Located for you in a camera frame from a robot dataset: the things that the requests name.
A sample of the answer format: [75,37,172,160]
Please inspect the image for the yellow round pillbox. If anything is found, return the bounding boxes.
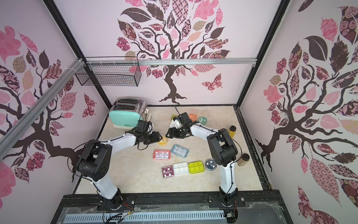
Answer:
[158,137,168,146]

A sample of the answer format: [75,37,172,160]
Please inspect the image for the blue rectangular pillbox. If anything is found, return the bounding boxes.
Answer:
[171,144,189,158]

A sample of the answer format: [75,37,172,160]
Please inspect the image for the red rectangular pillbox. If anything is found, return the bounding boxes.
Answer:
[153,149,171,160]

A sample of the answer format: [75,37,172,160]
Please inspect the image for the clear white pillbox front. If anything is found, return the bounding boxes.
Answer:
[173,162,189,175]

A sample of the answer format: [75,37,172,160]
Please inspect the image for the green lid white pillbox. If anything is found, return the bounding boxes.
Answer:
[188,161,205,174]

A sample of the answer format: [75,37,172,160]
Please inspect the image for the magenta small pillbox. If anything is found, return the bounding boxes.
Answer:
[161,165,174,178]

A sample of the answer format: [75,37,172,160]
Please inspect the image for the dark round pillbox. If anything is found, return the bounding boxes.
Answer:
[205,159,217,171]

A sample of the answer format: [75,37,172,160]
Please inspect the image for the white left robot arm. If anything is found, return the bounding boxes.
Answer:
[75,120,163,200]

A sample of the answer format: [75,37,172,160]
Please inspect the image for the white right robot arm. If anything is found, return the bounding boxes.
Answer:
[166,113,238,198]

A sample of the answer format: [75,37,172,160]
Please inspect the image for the green round pillbox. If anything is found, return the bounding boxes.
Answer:
[198,111,210,125]

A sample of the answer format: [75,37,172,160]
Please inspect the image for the mint green toaster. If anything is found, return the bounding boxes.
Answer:
[109,98,152,130]

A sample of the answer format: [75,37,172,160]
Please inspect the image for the yellow bottle black cap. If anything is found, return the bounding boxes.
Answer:
[228,126,237,138]

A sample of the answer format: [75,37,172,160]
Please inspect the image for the brown bottle black cap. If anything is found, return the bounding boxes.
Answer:
[237,153,250,167]

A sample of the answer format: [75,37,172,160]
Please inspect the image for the black wire basket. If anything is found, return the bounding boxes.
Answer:
[76,56,142,87]

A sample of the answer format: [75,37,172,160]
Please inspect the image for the white slotted cable duct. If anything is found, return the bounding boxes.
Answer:
[62,210,226,224]

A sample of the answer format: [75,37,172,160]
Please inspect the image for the aluminium rail back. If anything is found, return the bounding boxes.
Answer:
[139,58,257,66]

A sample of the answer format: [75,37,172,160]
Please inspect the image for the aluminium rail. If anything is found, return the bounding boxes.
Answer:
[139,58,257,66]
[1,58,84,159]

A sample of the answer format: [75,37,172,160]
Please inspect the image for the aluminium rail left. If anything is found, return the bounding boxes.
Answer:
[1,58,84,159]

